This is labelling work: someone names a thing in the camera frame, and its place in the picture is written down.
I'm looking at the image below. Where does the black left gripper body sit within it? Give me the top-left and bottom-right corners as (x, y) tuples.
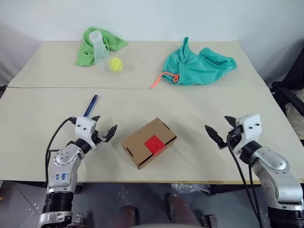
(91, 129), (108, 145)

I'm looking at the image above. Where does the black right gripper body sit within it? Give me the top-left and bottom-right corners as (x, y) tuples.
(218, 125), (243, 152)

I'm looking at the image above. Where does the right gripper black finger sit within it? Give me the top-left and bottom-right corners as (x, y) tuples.
(204, 124), (224, 149)
(224, 115), (238, 128)

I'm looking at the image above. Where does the blue pen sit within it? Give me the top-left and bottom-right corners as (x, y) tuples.
(83, 95), (99, 118)

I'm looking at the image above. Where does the brown cardboard box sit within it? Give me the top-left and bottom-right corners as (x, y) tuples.
(121, 117), (178, 170)

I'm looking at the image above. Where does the red tape seal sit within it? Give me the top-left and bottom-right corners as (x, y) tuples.
(144, 134), (165, 156)

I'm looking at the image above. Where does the yellow tennis ball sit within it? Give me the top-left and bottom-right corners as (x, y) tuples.
(108, 57), (124, 73)

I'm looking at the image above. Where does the clear crumpled plastic bag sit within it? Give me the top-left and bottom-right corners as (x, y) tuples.
(171, 183), (212, 196)

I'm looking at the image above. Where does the clear plastic cup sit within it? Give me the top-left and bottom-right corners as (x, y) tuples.
(88, 30), (111, 66)

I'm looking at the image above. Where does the light green cloth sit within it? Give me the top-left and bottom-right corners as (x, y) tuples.
(75, 27), (129, 67)

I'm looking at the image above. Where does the large dark brown rounded shape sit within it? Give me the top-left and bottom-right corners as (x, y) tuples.
(167, 194), (199, 227)

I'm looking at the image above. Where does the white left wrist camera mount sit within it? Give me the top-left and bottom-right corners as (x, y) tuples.
(75, 115), (99, 150)

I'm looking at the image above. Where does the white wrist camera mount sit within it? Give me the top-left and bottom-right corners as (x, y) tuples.
(236, 114), (262, 153)
(75, 115), (99, 150)

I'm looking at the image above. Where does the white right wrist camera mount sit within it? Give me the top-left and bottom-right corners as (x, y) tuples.
(236, 114), (262, 153)

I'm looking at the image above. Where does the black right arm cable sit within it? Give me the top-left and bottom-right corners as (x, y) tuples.
(227, 134), (264, 228)

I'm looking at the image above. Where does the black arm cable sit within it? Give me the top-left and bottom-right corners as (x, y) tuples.
(227, 134), (264, 228)
(45, 117), (77, 184)

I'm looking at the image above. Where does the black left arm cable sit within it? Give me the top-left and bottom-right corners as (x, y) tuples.
(45, 117), (77, 184)

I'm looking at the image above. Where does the black equipment frame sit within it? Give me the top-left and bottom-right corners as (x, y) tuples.
(270, 47), (304, 114)

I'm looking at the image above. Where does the teal drawstring bag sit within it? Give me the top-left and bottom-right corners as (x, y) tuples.
(161, 36), (238, 86)

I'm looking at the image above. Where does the orange drawstring cord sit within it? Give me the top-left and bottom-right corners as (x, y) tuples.
(149, 73), (180, 89)

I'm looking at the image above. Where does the grey metal foot bracket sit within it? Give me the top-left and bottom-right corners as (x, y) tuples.
(72, 213), (84, 227)
(201, 214), (219, 228)

